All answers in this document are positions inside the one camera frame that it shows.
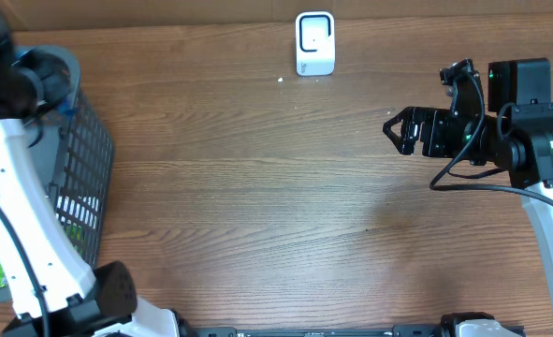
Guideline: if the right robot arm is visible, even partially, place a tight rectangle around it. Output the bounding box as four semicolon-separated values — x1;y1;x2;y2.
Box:
383;58;553;313

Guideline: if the blue snack bar wrapper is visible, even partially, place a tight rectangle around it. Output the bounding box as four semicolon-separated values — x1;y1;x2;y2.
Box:
57;99;79;119

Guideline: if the grey plastic basket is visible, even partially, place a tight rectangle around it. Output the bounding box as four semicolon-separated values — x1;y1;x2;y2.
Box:
0;44;115;303

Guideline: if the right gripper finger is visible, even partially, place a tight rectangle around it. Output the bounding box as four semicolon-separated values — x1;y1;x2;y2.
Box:
383;119;416;155
383;107;419;134

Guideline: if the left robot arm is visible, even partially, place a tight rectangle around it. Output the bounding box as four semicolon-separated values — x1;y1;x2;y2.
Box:
0;14;187;336

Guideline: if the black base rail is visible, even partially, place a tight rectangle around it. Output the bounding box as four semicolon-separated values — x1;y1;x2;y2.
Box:
174;312;526;337

